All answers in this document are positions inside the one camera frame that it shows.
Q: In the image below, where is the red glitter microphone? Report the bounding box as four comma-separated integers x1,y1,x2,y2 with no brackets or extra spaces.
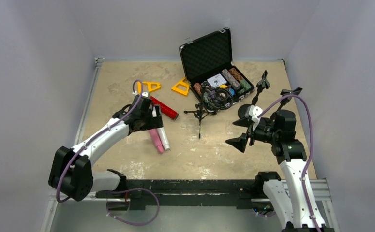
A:
150,96,179,120

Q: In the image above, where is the black tripod shock-mount stand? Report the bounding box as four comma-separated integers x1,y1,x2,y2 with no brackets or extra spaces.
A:
184,86,234,139

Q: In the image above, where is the black clip stand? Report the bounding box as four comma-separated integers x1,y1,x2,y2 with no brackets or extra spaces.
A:
238,70,270,118
270,87,303,122

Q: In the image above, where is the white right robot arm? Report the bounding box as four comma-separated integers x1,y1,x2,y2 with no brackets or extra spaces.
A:
226,106,335,232

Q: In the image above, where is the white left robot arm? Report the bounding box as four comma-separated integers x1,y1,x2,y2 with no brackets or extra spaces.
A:
48,95,163,203

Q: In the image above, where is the pink toy microphone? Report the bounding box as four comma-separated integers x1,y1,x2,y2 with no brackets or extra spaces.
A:
149,129,165,154

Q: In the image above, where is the white toy microphone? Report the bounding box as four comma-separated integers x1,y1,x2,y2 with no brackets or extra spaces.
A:
157,127,170,151

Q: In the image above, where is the yellow triangle block left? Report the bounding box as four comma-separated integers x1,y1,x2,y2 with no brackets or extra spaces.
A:
137,81,162,94

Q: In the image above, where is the yellow triangle block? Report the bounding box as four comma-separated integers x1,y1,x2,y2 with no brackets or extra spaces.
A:
137,81,162,94
171,78,190,96

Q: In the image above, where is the yellow triangle block right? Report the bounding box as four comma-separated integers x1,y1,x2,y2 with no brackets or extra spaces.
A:
171,78,190,96

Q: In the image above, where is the white playing card box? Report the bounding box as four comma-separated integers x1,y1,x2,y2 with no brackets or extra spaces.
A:
207,73,227,88

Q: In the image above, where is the orange black chip stack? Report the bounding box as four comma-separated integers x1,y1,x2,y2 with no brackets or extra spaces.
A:
229,68,243,82

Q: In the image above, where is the red poker chip stack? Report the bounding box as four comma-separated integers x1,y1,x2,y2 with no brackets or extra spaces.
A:
193,83,202,96

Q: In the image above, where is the black poker chip case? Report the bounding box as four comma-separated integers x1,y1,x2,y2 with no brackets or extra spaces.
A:
179,28,255,105

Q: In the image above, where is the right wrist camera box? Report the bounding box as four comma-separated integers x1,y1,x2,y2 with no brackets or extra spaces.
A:
244,105,263,124

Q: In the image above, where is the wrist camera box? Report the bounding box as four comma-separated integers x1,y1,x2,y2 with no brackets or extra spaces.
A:
244,105,263,124
133,91,150,98

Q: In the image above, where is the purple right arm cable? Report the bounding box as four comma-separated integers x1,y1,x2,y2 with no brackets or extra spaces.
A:
258,93,323,232

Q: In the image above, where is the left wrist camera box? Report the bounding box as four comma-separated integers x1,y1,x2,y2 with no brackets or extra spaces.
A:
133,91,150,98

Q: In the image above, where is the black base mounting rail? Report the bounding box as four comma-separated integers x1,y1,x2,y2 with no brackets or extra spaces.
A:
95,179,273,214

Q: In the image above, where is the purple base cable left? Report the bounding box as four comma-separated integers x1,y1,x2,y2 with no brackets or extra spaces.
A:
106,188,160,227

